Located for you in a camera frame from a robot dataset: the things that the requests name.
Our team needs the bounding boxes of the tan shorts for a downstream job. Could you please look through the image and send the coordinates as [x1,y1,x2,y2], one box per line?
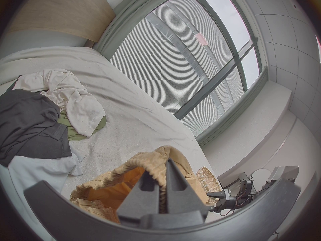
[69,146,208,224]

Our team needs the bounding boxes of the round woven basket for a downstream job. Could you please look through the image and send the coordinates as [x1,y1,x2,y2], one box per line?
[196,167,222,194]

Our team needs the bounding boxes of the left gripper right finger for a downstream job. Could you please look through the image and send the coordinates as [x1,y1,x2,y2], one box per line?
[166,158,210,218]

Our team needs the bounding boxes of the window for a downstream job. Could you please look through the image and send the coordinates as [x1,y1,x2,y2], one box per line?
[108,0,262,137]

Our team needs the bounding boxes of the bed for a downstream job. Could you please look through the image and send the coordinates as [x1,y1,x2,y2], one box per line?
[0,0,226,223]

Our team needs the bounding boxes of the black garment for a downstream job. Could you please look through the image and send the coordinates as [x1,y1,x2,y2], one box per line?
[0,81,73,167]

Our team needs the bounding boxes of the white garment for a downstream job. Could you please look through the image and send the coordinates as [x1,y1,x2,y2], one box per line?
[12,69,106,137]

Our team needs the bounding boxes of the green garment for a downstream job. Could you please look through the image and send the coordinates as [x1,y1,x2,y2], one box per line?
[56,109,107,140]

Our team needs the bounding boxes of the pale grey garment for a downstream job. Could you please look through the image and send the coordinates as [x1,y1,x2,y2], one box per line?
[8,145,84,203]

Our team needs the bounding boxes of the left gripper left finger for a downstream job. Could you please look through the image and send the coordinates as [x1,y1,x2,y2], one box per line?
[117,171,161,220]

